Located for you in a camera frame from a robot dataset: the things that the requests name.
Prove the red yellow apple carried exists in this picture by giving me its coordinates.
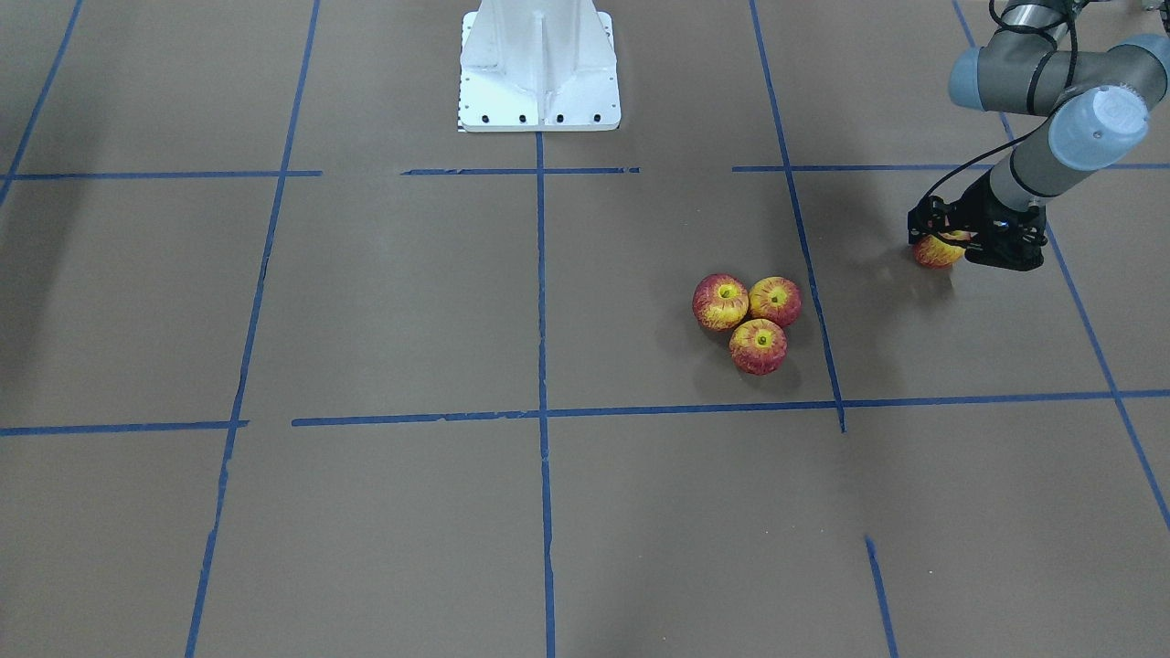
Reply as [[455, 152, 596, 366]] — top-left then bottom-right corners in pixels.
[[911, 229, 973, 270]]

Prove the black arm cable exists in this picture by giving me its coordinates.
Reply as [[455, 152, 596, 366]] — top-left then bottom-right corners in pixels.
[[918, 0, 1083, 220]]

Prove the red yellow apple front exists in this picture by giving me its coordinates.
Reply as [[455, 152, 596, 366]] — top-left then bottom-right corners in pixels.
[[729, 318, 787, 377]]

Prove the brown paper table cover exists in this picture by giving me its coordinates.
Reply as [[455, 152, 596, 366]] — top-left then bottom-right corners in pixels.
[[4, 1, 1166, 657]]

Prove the white camera stand pedestal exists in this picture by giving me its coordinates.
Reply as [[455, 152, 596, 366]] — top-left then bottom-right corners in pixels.
[[457, 1, 622, 133]]

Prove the red yellow apple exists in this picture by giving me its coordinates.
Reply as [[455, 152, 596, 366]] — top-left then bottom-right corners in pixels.
[[749, 276, 803, 328], [729, 318, 787, 377], [691, 273, 750, 333]]

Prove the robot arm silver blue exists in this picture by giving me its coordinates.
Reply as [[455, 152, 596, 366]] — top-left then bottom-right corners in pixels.
[[940, 1, 1169, 270]]

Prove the red yellow apple back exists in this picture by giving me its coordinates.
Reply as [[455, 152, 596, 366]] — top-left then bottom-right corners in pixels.
[[749, 276, 803, 328]]

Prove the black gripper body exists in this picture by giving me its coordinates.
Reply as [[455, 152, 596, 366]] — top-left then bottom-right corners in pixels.
[[961, 174, 1048, 270]]

